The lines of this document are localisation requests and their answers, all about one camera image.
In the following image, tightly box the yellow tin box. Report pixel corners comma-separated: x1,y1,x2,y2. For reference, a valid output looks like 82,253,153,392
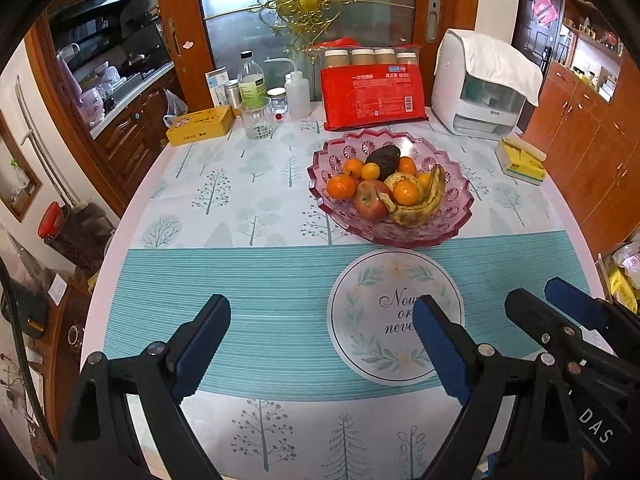
166,106,234,147

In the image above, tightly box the clear bottle with green label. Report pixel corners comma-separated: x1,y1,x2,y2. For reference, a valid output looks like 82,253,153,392
237,51,268,108

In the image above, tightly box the white countertop appliance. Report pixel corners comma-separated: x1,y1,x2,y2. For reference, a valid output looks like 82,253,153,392
431,30,528,136

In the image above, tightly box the frosted glass sliding door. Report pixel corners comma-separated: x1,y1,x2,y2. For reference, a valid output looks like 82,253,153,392
192,0,418,103

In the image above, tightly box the red door decoration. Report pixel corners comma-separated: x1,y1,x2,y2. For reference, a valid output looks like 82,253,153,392
532,0,561,23

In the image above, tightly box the red plastic bag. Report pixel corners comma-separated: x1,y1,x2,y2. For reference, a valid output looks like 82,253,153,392
317,37,361,51

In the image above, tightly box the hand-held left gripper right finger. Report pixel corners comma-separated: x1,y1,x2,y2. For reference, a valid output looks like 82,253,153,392
411,295,583,480

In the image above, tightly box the pink plastic bag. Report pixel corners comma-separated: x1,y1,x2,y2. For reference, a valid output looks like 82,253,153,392
57,52,106,126

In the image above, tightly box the dark avocado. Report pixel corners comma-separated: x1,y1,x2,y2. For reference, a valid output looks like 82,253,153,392
364,147,402,173

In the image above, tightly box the white towel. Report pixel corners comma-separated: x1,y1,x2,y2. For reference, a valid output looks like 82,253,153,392
435,28,544,107

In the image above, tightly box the wooden display shelf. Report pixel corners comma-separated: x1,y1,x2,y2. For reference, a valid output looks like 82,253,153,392
555,0,631,106

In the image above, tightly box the wooden kitchen base cabinet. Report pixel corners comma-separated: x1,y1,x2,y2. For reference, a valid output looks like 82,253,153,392
90,65,176,171

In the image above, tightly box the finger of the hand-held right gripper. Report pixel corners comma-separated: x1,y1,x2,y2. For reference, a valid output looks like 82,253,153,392
544,277,640,346
504,287,626,376

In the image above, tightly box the white squeeze wash bottle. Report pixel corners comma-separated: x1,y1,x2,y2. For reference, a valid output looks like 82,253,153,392
264,58,312,120

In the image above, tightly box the white plastic bag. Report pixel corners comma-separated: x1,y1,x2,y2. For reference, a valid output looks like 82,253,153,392
162,89,190,131

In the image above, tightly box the white and blue carton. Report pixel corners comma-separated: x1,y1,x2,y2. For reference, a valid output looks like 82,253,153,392
205,66,232,108

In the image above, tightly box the red paper cup package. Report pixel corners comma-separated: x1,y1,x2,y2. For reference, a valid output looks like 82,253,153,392
306,42,431,131

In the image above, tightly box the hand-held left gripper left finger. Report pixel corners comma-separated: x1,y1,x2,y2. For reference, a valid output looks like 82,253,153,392
55,294,232,480

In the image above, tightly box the red lidded jar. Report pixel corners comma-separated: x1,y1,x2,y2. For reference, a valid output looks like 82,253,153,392
37,201,106,273

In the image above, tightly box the black range hood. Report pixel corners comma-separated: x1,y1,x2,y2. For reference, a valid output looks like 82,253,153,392
47,0,166,61

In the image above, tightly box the metal door handle plate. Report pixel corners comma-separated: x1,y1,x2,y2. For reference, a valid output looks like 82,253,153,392
425,0,442,43

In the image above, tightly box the wooden wall niche frame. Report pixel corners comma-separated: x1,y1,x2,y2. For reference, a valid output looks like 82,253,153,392
0,110,43,223

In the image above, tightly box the white wall rail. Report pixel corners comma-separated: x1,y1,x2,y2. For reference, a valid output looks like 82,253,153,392
15,75,78,208

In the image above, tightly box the pink glass fruit bowl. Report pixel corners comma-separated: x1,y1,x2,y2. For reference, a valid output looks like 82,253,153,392
306,129,475,249

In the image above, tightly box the red apple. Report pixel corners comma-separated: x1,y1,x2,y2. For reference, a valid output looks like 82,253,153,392
353,180,393,221

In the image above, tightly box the gold door ornament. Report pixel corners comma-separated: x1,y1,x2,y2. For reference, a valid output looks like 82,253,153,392
205,0,416,53

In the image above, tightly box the white floral plate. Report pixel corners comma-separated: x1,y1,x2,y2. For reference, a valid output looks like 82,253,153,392
327,250,465,386

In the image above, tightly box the yellow packet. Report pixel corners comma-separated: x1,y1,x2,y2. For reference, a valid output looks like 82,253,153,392
605,265,640,316

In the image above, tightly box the spotted yellow banana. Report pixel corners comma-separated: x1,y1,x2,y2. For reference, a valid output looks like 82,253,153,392
378,163,447,228

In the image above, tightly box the dark entrance door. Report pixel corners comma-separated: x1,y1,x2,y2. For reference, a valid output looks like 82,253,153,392
512,0,568,66

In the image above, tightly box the clear glass tumbler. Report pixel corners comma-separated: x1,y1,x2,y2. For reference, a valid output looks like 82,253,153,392
240,97,273,141

